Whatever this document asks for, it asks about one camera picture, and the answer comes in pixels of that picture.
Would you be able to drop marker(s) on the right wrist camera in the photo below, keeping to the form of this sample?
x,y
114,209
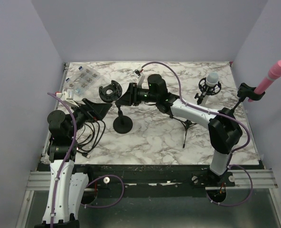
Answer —
x,y
140,76

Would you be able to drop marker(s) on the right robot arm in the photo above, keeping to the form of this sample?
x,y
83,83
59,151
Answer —
x,y
224,131

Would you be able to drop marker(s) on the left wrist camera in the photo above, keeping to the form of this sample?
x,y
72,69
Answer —
x,y
67,96

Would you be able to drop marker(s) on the black tripod shock mount stand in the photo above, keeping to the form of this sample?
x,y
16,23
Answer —
x,y
197,102

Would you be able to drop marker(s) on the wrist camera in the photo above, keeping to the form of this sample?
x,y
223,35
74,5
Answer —
x,y
67,96
140,76

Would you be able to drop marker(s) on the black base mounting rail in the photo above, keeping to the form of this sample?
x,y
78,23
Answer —
x,y
152,181

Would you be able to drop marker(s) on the pink microphone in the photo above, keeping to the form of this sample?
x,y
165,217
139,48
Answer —
x,y
274,73

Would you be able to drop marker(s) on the clear plastic parts box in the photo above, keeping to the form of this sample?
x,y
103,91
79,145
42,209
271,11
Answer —
x,y
82,79

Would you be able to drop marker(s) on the black clip round base stand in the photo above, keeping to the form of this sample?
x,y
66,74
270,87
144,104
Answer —
x,y
245,91

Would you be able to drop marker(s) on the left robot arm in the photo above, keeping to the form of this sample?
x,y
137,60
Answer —
x,y
66,185

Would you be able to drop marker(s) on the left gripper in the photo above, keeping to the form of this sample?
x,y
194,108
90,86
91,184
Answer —
x,y
98,110

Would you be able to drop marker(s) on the silver white microphone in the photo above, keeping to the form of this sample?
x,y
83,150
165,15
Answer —
x,y
212,79

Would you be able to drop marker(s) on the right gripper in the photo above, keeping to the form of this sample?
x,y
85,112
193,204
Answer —
x,y
130,97

